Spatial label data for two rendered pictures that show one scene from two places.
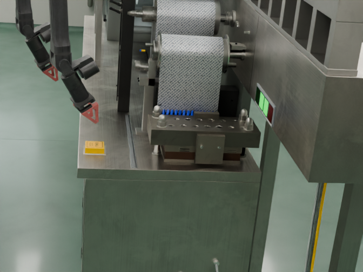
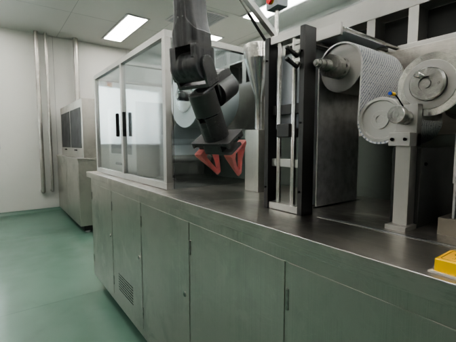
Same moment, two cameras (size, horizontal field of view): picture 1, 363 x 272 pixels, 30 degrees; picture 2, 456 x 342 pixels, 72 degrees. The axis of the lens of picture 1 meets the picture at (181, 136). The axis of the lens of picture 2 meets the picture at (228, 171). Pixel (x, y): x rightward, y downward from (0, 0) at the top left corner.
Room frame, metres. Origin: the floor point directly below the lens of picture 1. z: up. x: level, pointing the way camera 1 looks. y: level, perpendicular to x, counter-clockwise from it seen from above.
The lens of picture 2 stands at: (2.04, 0.89, 1.11)
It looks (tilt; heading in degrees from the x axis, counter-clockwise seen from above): 5 degrees down; 332
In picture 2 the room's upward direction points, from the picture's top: straight up
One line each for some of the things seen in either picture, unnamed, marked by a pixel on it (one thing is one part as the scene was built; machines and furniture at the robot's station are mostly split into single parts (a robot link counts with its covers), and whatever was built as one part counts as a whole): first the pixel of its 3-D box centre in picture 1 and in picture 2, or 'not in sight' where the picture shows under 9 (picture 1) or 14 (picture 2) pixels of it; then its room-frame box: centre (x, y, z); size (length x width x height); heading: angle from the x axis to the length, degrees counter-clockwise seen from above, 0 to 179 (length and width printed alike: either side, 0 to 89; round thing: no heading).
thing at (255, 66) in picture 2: not in sight; (259, 126); (3.23, 0.12, 1.18); 0.14 x 0.14 x 0.57
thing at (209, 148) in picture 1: (209, 149); not in sight; (2.26, -0.11, 0.96); 0.10 x 0.03 x 0.11; 99
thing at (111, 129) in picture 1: (145, 73); (218, 190); (3.43, 0.22, 0.88); 2.52 x 0.66 x 0.04; 9
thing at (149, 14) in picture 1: (149, 14); (334, 66); (2.74, 0.17, 1.33); 0.06 x 0.06 x 0.06; 9
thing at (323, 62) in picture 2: (135, 13); (321, 64); (2.73, 0.23, 1.33); 0.06 x 0.03 x 0.03; 99
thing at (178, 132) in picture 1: (202, 130); not in sight; (2.35, -0.08, 1.00); 0.40 x 0.16 x 0.06; 99
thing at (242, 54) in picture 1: (235, 54); not in sight; (2.55, -0.18, 1.25); 0.07 x 0.04 x 0.04; 99
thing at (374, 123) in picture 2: not in sight; (402, 121); (2.64, 0.01, 1.17); 0.26 x 0.12 x 0.12; 99
